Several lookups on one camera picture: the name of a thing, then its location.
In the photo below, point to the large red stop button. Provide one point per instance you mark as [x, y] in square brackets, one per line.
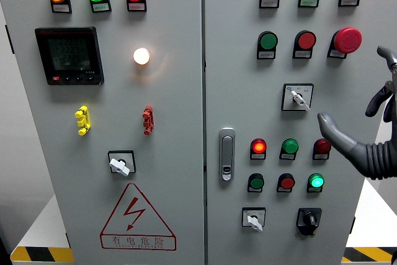
[347, 40]

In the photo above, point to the red warning triangle sticker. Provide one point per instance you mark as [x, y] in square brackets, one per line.
[134, 209]

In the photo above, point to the pale grey door with lock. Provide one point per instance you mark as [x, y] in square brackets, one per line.
[242, 91]

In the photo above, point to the large green push button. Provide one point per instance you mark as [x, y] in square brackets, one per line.
[268, 41]

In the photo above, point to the small label plate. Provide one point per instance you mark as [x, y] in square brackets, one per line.
[258, 156]
[61, 8]
[266, 55]
[284, 190]
[336, 54]
[309, 2]
[302, 54]
[270, 3]
[136, 7]
[101, 7]
[287, 156]
[320, 156]
[348, 2]
[314, 190]
[255, 190]

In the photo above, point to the small green domed lamp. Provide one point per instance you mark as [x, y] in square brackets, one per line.
[290, 146]

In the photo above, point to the small bright green lamp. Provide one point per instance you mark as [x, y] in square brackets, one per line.
[316, 181]

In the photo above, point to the white round lamp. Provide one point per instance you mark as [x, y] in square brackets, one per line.
[141, 56]

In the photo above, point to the small green push button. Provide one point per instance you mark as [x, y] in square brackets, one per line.
[256, 182]

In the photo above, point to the small red push button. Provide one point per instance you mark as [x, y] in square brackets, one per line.
[287, 182]

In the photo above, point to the small orange-red round lamp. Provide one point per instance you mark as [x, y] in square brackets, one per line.
[258, 146]

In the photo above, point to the black yellow striped tape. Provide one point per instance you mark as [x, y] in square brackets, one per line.
[366, 254]
[40, 254]

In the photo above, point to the pale grey door with display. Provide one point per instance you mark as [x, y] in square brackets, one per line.
[173, 106]

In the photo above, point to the large red push button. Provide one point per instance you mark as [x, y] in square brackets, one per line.
[306, 40]

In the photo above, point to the black display meter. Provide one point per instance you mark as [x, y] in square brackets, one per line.
[69, 57]

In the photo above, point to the small dark red lamp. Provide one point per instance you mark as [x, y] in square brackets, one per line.
[322, 146]

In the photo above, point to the silver door lock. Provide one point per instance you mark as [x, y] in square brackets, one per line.
[227, 153]

